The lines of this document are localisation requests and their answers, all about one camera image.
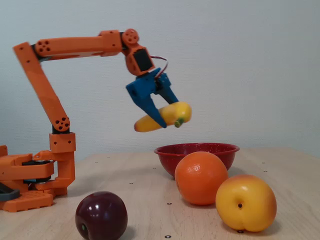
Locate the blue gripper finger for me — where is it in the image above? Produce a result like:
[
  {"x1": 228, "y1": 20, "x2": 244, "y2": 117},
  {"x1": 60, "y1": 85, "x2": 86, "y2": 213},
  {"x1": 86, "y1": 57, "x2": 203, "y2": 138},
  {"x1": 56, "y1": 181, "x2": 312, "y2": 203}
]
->
[
  {"x1": 155, "y1": 72, "x2": 180, "y2": 105},
  {"x1": 140, "y1": 94, "x2": 168, "y2": 129}
]

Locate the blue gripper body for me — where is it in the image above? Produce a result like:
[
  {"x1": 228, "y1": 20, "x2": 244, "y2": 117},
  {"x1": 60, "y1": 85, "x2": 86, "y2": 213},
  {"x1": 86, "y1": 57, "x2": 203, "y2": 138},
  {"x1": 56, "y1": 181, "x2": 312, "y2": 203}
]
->
[{"x1": 125, "y1": 67, "x2": 162, "y2": 109}]

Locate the yellow banana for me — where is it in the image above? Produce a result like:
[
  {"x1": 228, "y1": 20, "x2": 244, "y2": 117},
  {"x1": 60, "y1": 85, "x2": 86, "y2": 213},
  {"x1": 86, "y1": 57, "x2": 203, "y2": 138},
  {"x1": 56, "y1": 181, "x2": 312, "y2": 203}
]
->
[{"x1": 133, "y1": 101, "x2": 193, "y2": 133}]

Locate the orange robot base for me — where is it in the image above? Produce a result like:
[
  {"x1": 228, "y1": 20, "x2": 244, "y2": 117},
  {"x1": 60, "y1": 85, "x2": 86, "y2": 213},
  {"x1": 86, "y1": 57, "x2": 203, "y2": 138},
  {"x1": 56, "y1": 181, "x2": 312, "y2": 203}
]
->
[{"x1": 0, "y1": 144, "x2": 56, "y2": 213}]

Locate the red speckled bowl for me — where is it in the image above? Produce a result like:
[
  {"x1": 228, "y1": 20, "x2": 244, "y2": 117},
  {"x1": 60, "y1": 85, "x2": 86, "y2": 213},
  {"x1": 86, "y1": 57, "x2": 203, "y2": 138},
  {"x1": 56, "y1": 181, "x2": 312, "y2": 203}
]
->
[{"x1": 153, "y1": 142, "x2": 241, "y2": 180}]

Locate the orange fruit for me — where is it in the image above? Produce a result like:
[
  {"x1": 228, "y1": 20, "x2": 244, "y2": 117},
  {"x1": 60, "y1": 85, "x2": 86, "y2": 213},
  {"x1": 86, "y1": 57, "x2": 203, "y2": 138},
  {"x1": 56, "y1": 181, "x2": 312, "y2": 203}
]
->
[{"x1": 174, "y1": 151, "x2": 229, "y2": 206}]

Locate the dark red plum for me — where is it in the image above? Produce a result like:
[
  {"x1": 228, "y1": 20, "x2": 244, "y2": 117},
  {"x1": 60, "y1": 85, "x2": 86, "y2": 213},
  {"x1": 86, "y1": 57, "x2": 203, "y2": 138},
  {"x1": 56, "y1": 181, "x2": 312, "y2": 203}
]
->
[{"x1": 74, "y1": 191, "x2": 129, "y2": 240}]

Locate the yellow peach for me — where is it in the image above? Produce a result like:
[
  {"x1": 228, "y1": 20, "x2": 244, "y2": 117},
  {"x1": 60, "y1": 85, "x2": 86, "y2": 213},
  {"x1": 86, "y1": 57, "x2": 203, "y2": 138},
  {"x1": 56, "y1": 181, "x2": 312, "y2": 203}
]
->
[{"x1": 215, "y1": 174, "x2": 278, "y2": 233}]

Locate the grey table clamp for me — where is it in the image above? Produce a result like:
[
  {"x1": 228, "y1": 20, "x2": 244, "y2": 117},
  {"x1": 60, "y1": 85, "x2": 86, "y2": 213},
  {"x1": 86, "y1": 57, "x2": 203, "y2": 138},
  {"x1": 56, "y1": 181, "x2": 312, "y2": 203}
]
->
[{"x1": 0, "y1": 182, "x2": 21, "y2": 202}]

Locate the red white black gripper cable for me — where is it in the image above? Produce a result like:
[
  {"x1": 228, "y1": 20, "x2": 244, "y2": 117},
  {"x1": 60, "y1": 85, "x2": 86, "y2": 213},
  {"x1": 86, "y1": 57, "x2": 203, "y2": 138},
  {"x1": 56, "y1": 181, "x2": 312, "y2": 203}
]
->
[{"x1": 149, "y1": 54, "x2": 170, "y2": 81}]

